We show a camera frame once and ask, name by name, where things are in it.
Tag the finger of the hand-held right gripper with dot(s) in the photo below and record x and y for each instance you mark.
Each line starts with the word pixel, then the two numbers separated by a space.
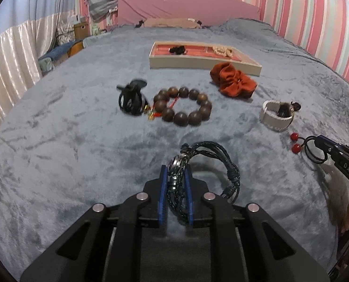
pixel 346 166
pixel 328 144

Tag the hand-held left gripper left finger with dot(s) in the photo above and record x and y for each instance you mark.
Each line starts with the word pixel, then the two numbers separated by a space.
pixel 163 199

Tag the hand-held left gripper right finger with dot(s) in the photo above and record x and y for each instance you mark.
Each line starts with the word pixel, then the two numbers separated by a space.
pixel 189 202

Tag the grey plush blanket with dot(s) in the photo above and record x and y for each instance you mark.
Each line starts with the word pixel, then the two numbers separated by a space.
pixel 74 152

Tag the black hair claw clip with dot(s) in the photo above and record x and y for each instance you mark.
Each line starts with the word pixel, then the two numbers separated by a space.
pixel 131 95

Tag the rust orange scrunchie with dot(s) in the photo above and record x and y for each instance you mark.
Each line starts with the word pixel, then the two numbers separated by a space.
pixel 231 80

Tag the beige tray with pink lining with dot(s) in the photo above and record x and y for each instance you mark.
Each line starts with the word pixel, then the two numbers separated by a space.
pixel 192 63

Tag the beige scrunchie in tray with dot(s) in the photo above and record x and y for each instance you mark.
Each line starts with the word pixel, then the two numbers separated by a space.
pixel 222 50

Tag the beige pillow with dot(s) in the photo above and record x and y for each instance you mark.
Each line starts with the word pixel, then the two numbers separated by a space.
pixel 170 22

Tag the blue folded cloth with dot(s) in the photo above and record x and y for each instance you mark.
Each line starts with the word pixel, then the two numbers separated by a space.
pixel 55 53

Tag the brown storage box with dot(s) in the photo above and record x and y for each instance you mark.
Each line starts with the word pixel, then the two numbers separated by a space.
pixel 81 30

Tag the pink pillow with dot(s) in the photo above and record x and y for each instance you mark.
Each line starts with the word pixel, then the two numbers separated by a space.
pixel 186 7

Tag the shiny beige curtain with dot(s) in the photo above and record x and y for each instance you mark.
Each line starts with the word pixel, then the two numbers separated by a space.
pixel 13 64

